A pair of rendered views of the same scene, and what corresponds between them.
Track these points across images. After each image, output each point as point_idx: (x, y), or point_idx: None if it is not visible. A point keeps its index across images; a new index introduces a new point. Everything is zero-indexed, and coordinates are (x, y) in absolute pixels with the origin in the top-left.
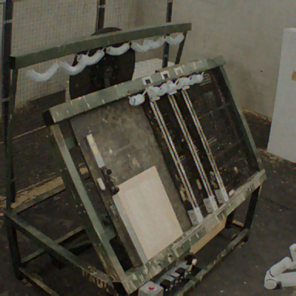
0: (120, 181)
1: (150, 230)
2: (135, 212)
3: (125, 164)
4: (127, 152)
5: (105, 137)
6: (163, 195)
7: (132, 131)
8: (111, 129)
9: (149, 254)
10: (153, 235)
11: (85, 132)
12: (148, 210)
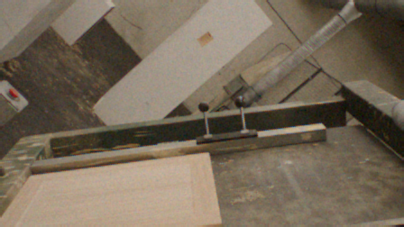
0: (216, 167)
1: (78, 189)
2: (139, 172)
3: (251, 178)
4: (280, 186)
5: (321, 158)
6: (127, 226)
7: (339, 201)
8: (341, 167)
9: (35, 179)
10: (60, 193)
11: (334, 137)
12: (121, 193)
